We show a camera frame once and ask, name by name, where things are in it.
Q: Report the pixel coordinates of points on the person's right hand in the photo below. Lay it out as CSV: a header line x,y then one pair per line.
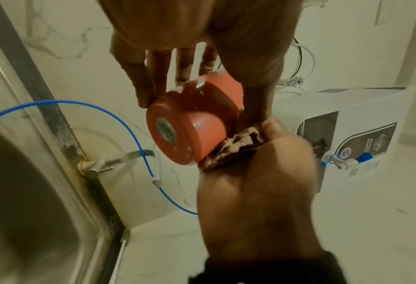
x,y
257,194

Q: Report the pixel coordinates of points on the person's left hand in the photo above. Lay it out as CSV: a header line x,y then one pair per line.
x,y
211,22

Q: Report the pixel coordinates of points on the pink steel tumbler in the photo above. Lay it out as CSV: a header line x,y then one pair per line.
x,y
201,111

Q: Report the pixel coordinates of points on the black right wrist band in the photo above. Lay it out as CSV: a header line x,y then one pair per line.
x,y
271,269

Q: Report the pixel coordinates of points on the white blue dispenser tap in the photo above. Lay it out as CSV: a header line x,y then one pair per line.
x,y
351,162

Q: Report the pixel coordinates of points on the thin blue tube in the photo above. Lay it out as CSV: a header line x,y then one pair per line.
x,y
124,122

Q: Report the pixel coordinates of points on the large white box appliance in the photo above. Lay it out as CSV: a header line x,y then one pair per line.
x,y
369,108

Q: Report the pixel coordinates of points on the metal faucet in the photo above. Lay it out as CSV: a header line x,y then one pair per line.
x,y
92,169

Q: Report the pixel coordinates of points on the stainless steel sink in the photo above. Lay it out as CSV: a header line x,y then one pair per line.
x,y
36,194

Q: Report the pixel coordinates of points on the metal wall clip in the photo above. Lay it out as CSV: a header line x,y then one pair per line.
x,y
294,81

